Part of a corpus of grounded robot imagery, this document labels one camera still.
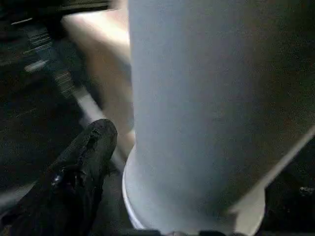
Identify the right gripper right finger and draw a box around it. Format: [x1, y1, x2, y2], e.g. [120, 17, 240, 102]
[264, 172, 315, 236]

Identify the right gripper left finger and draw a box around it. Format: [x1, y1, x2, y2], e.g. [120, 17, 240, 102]
[0, 118, 118, 236]

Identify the white plastic table leg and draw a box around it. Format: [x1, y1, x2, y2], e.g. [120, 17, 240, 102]
[123, 0, 315, 234]

